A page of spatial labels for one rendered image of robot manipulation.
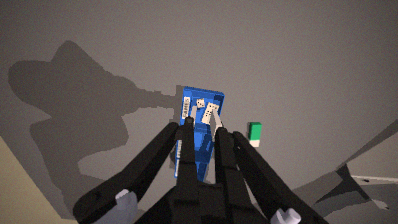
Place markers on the green and white eraser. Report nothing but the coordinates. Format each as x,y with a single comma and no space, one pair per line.
254,133

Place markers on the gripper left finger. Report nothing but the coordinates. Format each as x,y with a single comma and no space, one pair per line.
115,201

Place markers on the cream domino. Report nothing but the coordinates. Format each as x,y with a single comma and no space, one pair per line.
207,114

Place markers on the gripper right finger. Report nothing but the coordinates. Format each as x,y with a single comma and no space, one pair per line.
277,202

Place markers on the blue rack of three labelled bins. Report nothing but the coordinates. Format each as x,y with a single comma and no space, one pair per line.
202,133

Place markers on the white die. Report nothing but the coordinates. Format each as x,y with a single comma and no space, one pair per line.
200,103

